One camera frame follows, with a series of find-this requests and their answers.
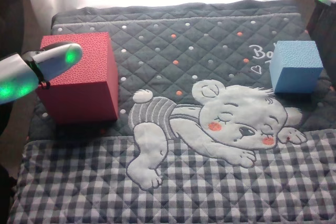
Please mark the blue foam cube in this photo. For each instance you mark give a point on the blue foam cube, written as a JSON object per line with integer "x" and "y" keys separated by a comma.
{"x": 296, "y": 64}

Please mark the grey quilt with printed bear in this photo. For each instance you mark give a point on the grey quilt with printed bear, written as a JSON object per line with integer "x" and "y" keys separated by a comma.
{"x": 168, "y": 176}

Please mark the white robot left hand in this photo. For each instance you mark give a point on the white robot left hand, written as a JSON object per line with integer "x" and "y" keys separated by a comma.
{"x": 57, "y": 58}

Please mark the red foam cube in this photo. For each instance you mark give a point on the red foam cube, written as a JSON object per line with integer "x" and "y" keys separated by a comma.
{"x": 86, "y": 90}

